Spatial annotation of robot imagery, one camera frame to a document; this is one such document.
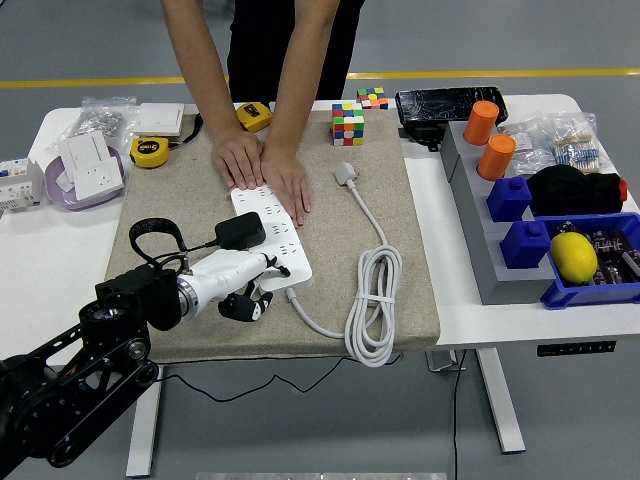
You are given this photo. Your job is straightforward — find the person's left hand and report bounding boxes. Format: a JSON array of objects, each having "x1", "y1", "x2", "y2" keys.
[{"x1": 259, "y1": 142, "x2": 314, "y2": 229}]

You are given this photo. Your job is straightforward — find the person's right hand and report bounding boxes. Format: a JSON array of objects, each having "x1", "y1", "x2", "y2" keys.
[{"x1": 211, "y1": 127, "x2": 266, "y2": 191}]

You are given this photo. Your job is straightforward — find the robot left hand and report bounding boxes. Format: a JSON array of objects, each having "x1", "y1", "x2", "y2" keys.
[{"x1": 189, "y1": 248, "x2": 293, "y2": 324}]

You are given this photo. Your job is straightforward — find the black plug with cord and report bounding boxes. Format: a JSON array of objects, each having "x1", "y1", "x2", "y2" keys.
[{"x1": 157, "y1": 211, "x2": 404, "y2": 405}]

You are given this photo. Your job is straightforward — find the white power strip with cord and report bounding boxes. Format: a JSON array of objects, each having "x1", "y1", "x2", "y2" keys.
[{"x1": 229, "y1": 160, "x2": 404, "y2": 369}]

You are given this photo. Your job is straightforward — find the beige mat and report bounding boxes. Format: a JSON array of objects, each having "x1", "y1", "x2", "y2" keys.
[{"x1": 102, "y1": 109, "x2": 442, "y2": 364}]

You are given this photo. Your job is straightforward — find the large puzzle cube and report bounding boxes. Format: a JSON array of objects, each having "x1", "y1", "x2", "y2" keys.
[{"x1": 330, "y1": 102, "x2": 366, "y2": 148}]

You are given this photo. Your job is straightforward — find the small puzzle cube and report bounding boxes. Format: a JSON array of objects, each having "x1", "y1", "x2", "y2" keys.
[{"x1": 355, "y1": 87, "x2": 390, "y2": 111}]

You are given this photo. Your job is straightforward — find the person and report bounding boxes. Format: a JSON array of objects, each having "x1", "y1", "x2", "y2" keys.
[{"x1": 225, "y1": 0, "x2": 366, "y2": 104}]

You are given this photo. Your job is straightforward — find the white socket panel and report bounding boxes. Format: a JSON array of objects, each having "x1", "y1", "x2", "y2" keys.
[{"x1": 73, "y1": 158, "x2": 126, "y2": 202}]

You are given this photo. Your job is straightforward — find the clear bag of metal parts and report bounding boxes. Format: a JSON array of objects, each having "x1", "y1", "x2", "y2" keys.
[{"x1": 47, "y1": 95, "x2": 139, "y2": 154}]

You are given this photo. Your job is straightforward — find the black wrapped box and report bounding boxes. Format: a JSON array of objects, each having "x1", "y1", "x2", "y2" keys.
[{"x1": 394, "y1": 86, "x2": 510, "y2": 136}]

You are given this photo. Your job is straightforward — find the white table leg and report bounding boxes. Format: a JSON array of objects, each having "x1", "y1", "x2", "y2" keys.
[
  {"x1": 124, "y1": 367, "x2": 165, "y2": 479},
  {"x1": 474, "y1": 347, "x2": 527, "y2": 455}
]

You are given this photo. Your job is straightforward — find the purple plate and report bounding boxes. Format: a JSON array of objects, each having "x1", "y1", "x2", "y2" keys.
[{"x1": 43, "y1": 144, "x2": 132, "y2": 211}]

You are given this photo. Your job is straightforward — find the grey stepped stand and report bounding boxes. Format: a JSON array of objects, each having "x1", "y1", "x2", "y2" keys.
[{"x1": 438, "y1": 119, "x2": 571, "y2": 306}]

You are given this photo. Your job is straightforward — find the orange cylinder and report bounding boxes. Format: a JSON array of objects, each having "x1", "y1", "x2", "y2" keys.
[
  {"x1": 475, "y1": 133, "x2": 518, "y2": 182},
  {"x1": 462, "y1": 100, "x2": 501, "y2": 147}
]

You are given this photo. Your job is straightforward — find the blue block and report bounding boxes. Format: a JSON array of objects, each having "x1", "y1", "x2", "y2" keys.
[
  {"x1": 499, "y1": 219, "x2": 554, "y2": 271},
  {"x1": 485, "y1": 175, "x2": 534, "y2": 224}
]

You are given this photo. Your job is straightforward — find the white circuit breaker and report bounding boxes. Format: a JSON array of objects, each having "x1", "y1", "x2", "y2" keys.
[{"x1": 0, "y1": 157, "x2": 45, "y2": 214}]

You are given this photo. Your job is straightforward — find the clear bag of small parts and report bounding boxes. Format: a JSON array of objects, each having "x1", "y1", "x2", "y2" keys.
[{"x1": 497, "y1": 117, "x2": 559, "y2": 179}]

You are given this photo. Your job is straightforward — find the black cloth with red tag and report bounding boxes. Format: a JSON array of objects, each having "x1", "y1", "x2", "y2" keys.
[{"x1": 526, "y1": 163, "x2": 630, "y2": 218}]

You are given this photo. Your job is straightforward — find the clear bag of resistors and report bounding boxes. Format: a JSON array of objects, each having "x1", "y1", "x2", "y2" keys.
[{"x1": 542, "y1": 112, "x2": 616, "y2": 176}]

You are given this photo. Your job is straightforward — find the yellow lemon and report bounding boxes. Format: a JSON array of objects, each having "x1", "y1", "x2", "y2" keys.
[{"x1": 549, "y1": 232, "x2": 600, "y2": 287}]

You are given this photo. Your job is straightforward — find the blue plastic bin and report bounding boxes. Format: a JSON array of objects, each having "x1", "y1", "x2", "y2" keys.
[{"x1": 539, "y1": 211, "x2": 640, "y2": 311}]

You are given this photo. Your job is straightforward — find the black desk control panel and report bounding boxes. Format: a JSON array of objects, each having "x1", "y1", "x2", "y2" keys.
[{"x1": 537, "y1": 340, "x2": 618, "y2": 358}]

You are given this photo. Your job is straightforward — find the white wall switch panel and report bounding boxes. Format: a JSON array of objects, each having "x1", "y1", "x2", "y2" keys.
[{"x1": 132, "y1": 102, "x2": 187, "y2": 139}]

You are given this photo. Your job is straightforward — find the yellow tape measure with strap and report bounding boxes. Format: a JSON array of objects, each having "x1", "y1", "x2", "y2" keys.
[{"x1": 128, "y1": 113, "x2": 204, "y2": 170}]

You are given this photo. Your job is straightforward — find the grey metal bracket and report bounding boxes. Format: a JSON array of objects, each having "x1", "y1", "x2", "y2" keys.
[{"x1": 424, "y1": 348, "x2": 467, "y2": 374}]

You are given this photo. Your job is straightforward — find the black hanging cable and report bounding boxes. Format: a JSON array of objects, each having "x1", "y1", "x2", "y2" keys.
[{"x1": 451, "y1": 349, "x2": 467, "y2": 480}]

